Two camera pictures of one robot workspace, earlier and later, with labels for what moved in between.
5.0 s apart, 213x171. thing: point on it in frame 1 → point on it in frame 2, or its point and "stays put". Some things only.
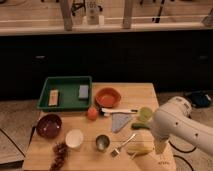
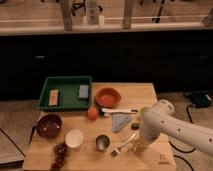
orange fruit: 92,113 stays put
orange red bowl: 107,97 stays put
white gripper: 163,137 → 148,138
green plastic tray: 68,94 stays put
